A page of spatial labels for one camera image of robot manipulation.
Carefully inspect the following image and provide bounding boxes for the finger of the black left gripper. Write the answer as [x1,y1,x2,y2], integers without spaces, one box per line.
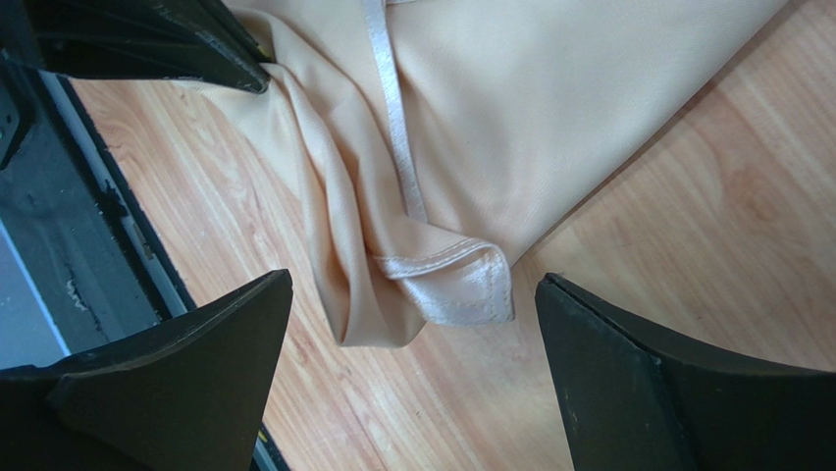
[26,1,269,94]

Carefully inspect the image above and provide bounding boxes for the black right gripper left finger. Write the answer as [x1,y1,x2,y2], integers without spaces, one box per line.
[1,270,293,470]

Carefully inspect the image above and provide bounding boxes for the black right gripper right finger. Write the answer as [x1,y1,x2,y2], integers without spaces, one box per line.
[535,274,835,470]

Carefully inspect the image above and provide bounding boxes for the beige cloth napkin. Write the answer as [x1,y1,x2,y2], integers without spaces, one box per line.
[199,1,781,347]

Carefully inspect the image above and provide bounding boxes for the aluminium front rail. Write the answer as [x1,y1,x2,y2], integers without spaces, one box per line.
[1,227,71,369]

